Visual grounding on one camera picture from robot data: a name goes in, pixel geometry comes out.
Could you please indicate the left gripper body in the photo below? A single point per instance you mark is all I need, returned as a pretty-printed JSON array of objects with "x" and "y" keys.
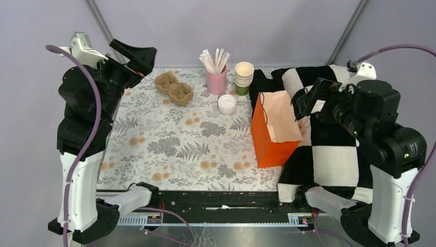
[{"x": 117, "y": 76}]

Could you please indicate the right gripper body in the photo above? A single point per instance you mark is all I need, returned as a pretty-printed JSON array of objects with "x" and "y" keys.
[{"x": 337, "y": 106}]

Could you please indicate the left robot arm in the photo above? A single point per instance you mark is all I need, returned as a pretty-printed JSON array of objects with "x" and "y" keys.
[{"x": 92, "y": 90}]

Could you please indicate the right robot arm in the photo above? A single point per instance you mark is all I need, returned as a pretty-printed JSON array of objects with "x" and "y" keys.
[{"x": 367, "y": 110}]

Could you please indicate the orange paper bag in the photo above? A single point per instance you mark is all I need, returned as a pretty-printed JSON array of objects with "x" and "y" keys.
[{"x": 274, "y": 128}]

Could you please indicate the black cloth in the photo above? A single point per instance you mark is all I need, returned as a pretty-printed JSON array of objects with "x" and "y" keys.
[{"x": 261, "y": 83}]

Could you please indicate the brown pulp cup carrier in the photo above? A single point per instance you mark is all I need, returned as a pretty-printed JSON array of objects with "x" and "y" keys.
[{"x": 179, "y": 93}]

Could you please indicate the black white checkered pillow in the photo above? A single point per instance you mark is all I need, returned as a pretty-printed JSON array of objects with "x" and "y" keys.
[{"x": 329, "y": 156}]

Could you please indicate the stack of paper cups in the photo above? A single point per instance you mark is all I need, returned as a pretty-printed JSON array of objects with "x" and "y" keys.
[{"x": 244, "y": 72}]

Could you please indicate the floral tablecloth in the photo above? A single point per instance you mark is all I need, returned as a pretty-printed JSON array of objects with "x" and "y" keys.
[{"x": 194, "y": 147}]

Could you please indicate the pink straw holder cup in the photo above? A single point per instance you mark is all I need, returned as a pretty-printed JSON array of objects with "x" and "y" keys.
[{"x": 217, "y": 84}]

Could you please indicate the stack of white lids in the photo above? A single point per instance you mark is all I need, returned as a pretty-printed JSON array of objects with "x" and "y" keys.
[{"x": 227, "y": 104}]

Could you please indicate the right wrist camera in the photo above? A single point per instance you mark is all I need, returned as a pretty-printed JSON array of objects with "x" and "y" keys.
[{"x": 361, "y": 71}]

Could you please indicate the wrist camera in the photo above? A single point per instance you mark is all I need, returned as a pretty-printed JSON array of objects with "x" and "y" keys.
[
  {"x": 81, "y": 48},
  {"x": 361, "y": 71}
]

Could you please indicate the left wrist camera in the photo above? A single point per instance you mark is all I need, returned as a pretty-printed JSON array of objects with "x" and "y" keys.
[{"x": 81, "y": 48}]

